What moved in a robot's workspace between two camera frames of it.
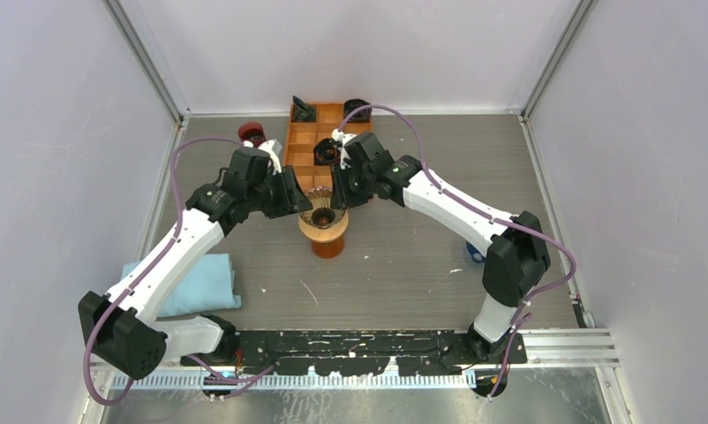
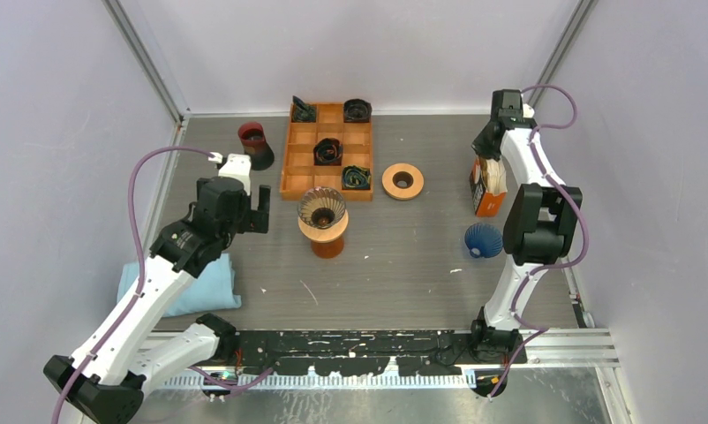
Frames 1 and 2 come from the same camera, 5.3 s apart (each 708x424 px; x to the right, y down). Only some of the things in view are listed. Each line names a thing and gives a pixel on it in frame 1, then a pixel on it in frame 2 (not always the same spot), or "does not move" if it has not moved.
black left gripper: x=291 y=193 to x=259 y=216
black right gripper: x=342 y=199 to x=479 y=146
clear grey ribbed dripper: x=321 y=215 does not move
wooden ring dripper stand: x=326 y=235 does not move
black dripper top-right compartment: x=351 y=105 does not move
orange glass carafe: x=328 y=250 does not move
